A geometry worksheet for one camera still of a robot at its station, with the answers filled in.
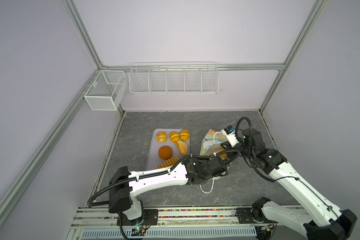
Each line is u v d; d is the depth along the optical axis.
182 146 0.94
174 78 0.99
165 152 0.94
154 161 0.93
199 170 0.50
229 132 0.63
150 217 0.73
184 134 1.02
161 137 1.00
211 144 0.73
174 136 1.02
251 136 0.53
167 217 0.75
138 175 0.42
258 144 0.54
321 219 0.40
